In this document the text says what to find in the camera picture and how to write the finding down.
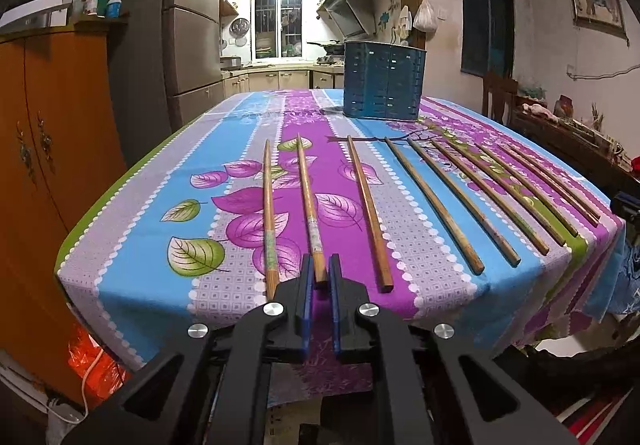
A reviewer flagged wooden chopstick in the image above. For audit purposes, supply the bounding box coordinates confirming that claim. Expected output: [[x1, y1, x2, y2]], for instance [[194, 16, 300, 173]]
[[347, 135, 394, 293], [296, 135, 328, 288], [384, 138, 485, 275], [478, 145, 579, 237], [262, 140, 280, 302], [431, 140, 549, 255], [408, 139, 521, 267], [508, 143, 602, 221], [446, 140, 566, 246], [500, 145, 600, 226]]

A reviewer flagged kitchen range hood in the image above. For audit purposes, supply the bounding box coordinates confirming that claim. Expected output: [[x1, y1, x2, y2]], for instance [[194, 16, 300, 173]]
[[320, 0, 376, 40]]

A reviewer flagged kitchen window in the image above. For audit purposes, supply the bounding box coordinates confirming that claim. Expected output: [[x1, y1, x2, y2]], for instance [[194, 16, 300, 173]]
[[252, 0, 303, 60]]

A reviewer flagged colourful floral tablecloth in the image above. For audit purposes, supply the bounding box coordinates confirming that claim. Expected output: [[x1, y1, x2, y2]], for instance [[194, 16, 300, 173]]
[[56, 90, 626, 369]]

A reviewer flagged orange plastic bag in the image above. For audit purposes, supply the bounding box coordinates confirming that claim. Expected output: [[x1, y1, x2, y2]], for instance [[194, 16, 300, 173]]
[[67, 326, 131, 409]]

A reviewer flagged blue perforated utensil holder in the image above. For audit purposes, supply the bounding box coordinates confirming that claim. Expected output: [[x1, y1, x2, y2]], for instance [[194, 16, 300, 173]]
[[343, 40, 426, 121]]

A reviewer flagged wooden chair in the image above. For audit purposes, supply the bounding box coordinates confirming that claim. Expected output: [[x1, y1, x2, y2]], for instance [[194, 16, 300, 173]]
[[482, 72, 518, 126]]

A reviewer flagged orange wooden cabinet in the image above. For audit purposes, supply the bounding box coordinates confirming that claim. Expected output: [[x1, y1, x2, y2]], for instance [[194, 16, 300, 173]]
[[1, 20, 126, 402]]

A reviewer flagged grey refrigerator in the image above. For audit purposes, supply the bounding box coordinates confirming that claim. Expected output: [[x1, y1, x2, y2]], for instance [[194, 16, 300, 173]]
[[79, 0, 227, 133]]

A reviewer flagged dark wooden side table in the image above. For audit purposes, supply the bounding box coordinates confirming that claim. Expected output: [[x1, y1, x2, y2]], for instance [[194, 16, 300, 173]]
[[509, 107, 639, 199]]

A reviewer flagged white plastic bag hanging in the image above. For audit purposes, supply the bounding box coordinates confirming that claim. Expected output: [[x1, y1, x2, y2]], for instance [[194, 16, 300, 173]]
[[412, 0, 438, 37]]

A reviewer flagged blue lidded jar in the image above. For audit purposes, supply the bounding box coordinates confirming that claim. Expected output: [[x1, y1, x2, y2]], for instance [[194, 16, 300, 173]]
[[105, 0, 122, 18]]

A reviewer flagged white bottle on cabinet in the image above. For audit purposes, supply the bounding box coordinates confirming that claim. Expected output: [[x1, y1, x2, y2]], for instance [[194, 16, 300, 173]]
[[84, 0, 99, 16]]

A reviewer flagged dark blue wall window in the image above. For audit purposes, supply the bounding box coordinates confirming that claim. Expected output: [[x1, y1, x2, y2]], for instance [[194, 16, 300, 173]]
[[461, 0, 514, 77]]

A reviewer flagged framed wall picture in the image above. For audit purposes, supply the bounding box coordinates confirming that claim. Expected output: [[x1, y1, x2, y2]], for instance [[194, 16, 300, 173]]
[[572, 0, 627, 39]]

